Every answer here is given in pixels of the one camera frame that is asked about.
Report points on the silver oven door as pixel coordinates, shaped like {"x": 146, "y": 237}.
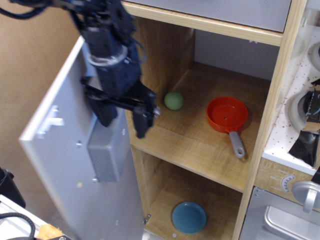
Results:
{"x": 271, "y": 217}

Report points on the black torn burner sticker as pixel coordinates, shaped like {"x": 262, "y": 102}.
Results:
{"x": 306, "y": 140}

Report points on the aluminium extrusion rail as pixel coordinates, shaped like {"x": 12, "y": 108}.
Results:
{"x": 16, "y": 223}

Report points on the silver oven knob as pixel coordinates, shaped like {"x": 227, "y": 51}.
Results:
{"x": 307, "y": 193}

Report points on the white speckled stove counter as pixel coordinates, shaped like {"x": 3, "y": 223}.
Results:
{"x": 289, "y": 122}

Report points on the red toy pan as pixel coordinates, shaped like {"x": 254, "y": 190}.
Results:
{"x": 227, "y": 115}

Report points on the wooden toy kitchen cabinet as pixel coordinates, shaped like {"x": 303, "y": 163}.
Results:
{"x": 182, "y": 159}

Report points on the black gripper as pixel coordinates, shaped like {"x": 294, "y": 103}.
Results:
{"x": 120, "y": 86}

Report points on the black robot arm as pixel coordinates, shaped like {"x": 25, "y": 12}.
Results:
{"x": 107, "y": 29}

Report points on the blue toy plate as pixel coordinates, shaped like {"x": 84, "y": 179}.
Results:
{"x": 189, "y": 217}

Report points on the silver freezer door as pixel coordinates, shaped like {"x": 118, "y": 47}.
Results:
{"x": 268, "y": 15}

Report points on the green toy ball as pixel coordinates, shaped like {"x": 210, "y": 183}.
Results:
{"x": 173, "y": 100}

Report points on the orange tape piece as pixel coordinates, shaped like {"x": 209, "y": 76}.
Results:
{"x": 47, "y": 232}

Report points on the silver toy fridge door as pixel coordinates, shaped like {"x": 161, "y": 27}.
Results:
{"x": 86, "y": 168}

